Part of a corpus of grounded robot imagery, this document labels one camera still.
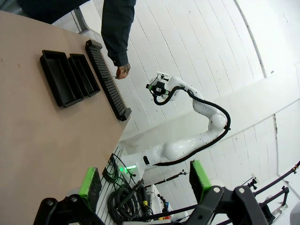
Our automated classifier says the black coiled cable bundle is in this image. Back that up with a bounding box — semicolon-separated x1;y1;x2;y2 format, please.
102;153;154;225

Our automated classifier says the person left forearm dark sleeve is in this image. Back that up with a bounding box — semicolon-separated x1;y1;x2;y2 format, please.
100;0;137;68

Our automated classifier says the person left hand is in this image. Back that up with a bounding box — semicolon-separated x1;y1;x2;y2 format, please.
115;62;131;80

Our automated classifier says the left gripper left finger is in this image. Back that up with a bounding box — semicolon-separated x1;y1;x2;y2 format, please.
32;166;105;225

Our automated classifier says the black ESD tray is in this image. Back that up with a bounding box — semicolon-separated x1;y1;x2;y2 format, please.
39;49;84;108
67;53;101;98

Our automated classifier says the grey table leg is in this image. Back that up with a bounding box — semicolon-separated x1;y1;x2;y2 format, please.
71;6;96;35

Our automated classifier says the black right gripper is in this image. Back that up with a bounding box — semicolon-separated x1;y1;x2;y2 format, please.
145;81;170;96

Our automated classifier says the thin black pole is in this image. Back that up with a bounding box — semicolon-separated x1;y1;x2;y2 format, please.
143;170;189;188

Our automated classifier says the white slotted mounting plate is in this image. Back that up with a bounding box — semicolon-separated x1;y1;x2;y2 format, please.
95;142;126;218

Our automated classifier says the black slotted board rack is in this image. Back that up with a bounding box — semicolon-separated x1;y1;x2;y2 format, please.
84;39;132;122

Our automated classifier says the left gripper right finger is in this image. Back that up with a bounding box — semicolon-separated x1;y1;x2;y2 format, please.
186;160;276;225

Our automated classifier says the black tripod stand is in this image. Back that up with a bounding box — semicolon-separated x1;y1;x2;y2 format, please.
254;185;291;213

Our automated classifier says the black corrugated cable conduit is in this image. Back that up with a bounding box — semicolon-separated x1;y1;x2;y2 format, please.
152;85;232;167

